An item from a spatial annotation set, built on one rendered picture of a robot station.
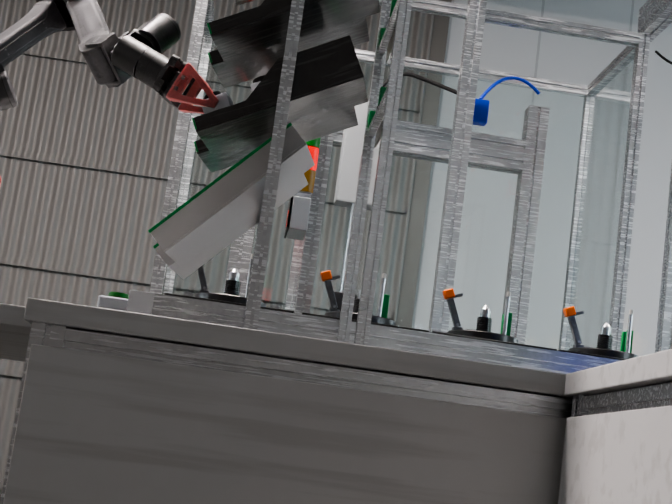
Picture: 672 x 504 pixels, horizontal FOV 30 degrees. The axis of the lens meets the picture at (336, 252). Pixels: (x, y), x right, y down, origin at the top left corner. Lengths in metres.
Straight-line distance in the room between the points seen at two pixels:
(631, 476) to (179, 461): 0.59
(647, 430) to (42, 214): 4.18
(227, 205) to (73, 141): 3.47
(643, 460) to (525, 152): 2.35
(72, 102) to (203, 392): 3.85
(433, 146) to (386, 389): 1.99
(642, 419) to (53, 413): 0.75
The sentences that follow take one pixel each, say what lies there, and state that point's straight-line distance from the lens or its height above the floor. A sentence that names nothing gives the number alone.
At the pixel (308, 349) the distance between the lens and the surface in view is 1.69.
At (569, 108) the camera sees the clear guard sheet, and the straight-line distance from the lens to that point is 4.06.
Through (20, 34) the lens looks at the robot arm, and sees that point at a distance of 2.54.
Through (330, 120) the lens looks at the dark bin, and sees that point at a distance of 2.20.
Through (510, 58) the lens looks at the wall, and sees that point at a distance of 5.63.
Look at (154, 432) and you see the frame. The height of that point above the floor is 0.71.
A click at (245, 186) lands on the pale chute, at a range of 1.97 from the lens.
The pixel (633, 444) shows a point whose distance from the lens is 1.45.
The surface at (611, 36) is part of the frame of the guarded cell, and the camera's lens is 3.60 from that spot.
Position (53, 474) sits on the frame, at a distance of 1.69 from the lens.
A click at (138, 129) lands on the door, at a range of 5.39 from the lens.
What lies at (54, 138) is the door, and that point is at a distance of 5.43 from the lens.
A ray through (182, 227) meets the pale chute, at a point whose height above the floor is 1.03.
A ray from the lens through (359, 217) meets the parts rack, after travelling 2.27.
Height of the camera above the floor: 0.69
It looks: 10 degrees up
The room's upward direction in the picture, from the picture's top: 8 degrees clockwise
